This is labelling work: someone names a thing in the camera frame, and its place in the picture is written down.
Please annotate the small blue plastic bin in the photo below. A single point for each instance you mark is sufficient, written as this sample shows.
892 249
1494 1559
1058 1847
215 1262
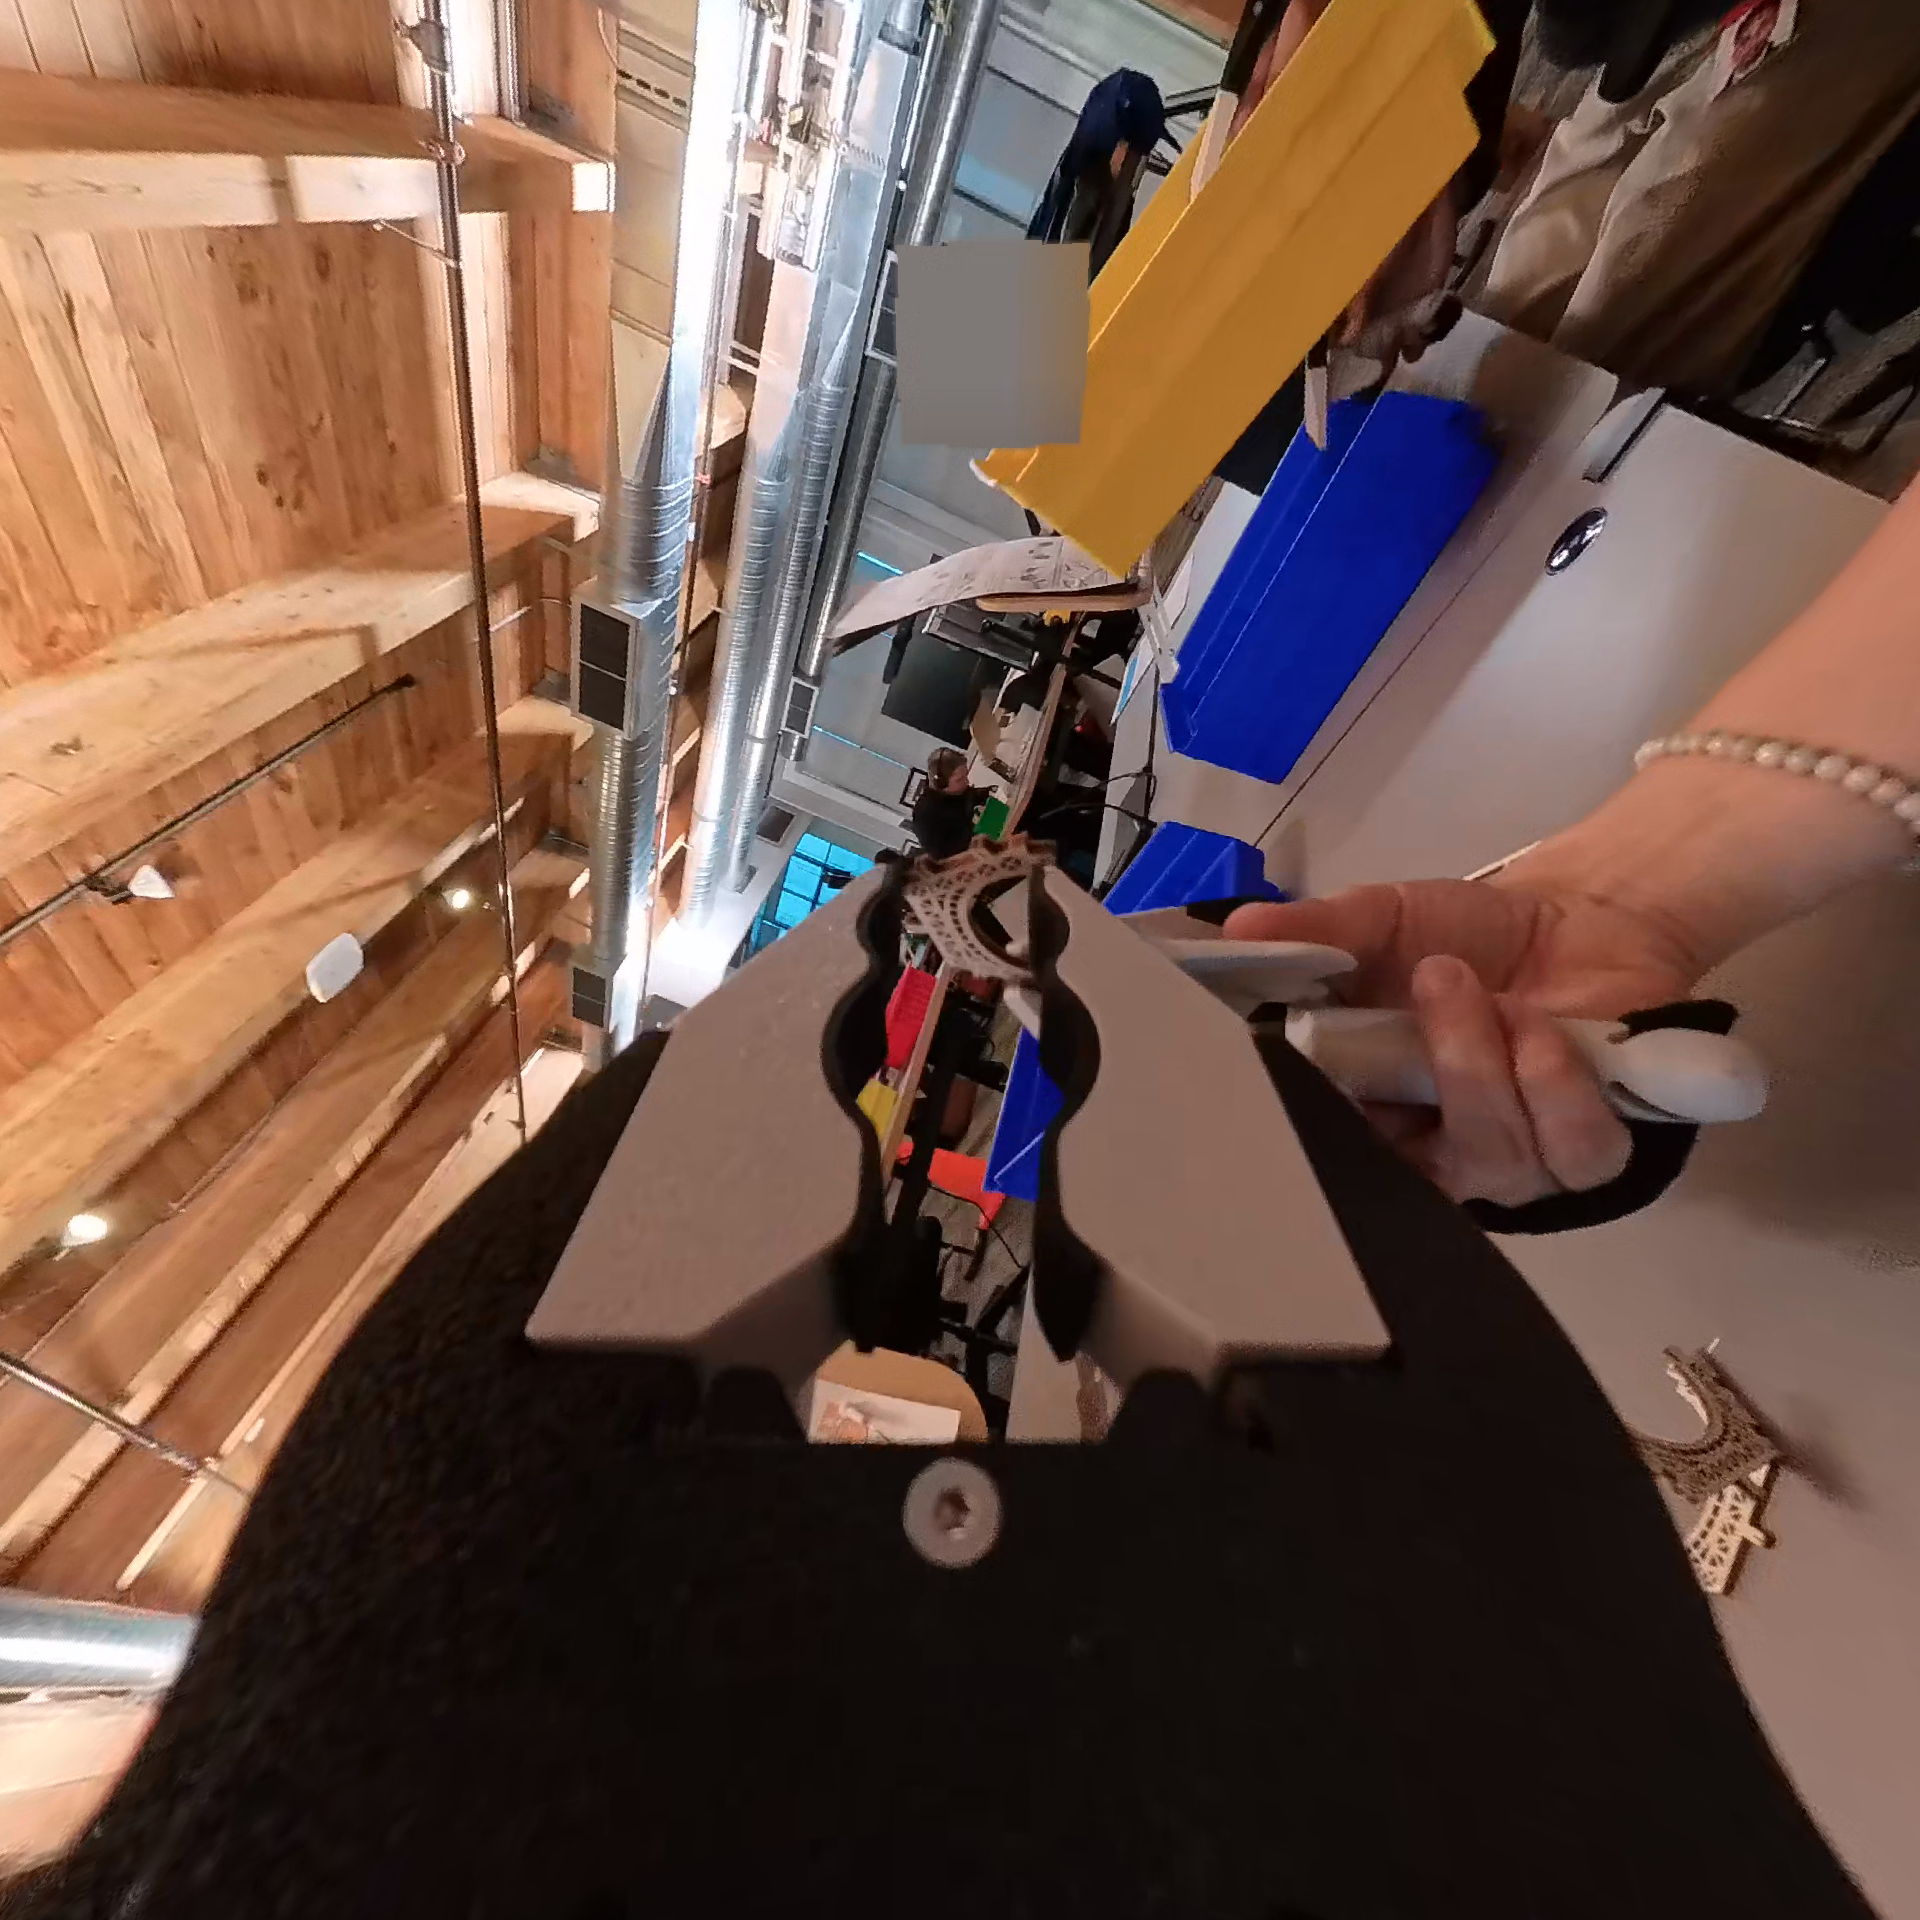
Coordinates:
1027 1125
1185 870

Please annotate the black monitor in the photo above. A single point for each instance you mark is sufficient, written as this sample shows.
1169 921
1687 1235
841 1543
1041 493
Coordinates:
931 675

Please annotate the hanging printed paper sheet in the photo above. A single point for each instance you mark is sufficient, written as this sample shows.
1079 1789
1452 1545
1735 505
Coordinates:
974 578

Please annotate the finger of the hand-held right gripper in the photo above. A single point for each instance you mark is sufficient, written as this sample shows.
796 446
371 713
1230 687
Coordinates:
1201 930
1299 975

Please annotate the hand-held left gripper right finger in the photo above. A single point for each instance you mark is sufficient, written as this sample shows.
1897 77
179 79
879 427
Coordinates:
1201 1185

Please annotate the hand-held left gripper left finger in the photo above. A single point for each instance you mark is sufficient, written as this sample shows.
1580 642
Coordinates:
705 1170

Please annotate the black round desk grommet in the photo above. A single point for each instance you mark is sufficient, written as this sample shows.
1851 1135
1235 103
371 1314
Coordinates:
1575 541

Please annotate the grey desk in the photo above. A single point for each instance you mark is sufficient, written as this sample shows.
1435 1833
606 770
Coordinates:
1651 630

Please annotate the silver ventilation duct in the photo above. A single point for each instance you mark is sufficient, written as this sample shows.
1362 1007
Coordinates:
764 523
639 451

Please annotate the person's right hand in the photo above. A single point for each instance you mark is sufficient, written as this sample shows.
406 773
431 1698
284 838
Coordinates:
1530 945

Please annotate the white ceiling sensor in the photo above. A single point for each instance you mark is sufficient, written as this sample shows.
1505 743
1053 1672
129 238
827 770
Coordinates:
337 967

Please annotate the dark blue jacket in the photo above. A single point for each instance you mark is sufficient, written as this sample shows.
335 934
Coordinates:
1097 150

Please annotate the yellow plastic bin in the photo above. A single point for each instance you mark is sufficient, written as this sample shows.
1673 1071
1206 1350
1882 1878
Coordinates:
1244 301

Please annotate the wooden lattice arch piece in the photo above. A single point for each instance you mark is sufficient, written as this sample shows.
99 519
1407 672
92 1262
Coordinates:
961 902
1711 1454

